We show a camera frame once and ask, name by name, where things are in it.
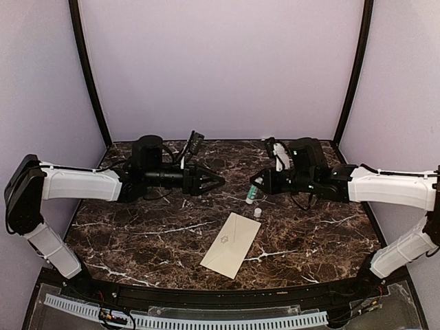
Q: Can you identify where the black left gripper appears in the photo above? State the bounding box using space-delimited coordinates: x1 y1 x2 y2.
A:
144 160 225 197

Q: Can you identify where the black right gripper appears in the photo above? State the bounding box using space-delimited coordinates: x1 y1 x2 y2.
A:
250 166 316 195

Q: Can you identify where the small glue bottle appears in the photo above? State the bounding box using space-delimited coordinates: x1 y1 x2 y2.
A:
245 185 259 205

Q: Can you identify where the grey glue bottle cap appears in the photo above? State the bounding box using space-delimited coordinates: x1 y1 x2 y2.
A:
254 208 262 218

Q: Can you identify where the cream envelope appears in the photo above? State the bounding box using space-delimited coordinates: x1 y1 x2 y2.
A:
200 212 261 279

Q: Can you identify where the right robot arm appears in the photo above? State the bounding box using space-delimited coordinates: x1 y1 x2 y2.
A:
250 137 439 298

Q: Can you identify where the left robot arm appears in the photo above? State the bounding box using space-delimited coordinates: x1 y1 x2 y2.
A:
4 132 226 300

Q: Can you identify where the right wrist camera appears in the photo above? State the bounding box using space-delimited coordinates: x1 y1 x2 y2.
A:
264 137 290 172

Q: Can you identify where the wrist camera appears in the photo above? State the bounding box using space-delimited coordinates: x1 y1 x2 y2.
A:
177 131 205 169
264 137 290 172

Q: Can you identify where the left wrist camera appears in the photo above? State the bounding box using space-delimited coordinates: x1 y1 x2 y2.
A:
177 131 205 169

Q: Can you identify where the white slotted cable duct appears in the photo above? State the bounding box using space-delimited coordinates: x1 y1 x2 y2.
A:
44 294 328 329

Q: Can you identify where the black front rail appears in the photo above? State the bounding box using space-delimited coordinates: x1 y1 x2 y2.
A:
37 266 410 310

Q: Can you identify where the black corner frame post right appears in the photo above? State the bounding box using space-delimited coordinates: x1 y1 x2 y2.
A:
332 0 374 148

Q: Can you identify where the black corner frame post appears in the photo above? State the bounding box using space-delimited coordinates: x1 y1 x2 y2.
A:
332 0 374 148
68 0 113 149

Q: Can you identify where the black corner frame post left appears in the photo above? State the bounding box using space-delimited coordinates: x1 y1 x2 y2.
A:
68 0 113 149

